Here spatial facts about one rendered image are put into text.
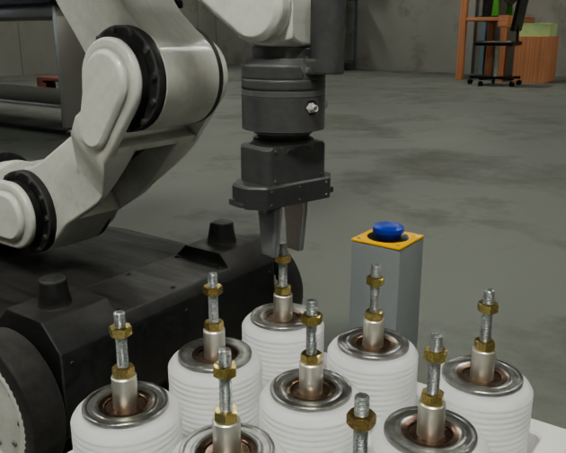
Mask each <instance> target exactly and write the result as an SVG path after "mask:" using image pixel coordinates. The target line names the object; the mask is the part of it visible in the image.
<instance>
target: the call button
mask: <svg viewBox="0 0 566 453"><path fill-rule="evenodd" d="M373 232H374V233H376V237H377V238H380V239H385V240H394V239H399V238H400V237H401V234H403V233H404V226H403V225H402V224H399V223H396V222H378V223H375V224H374V225H373Z"/></svg>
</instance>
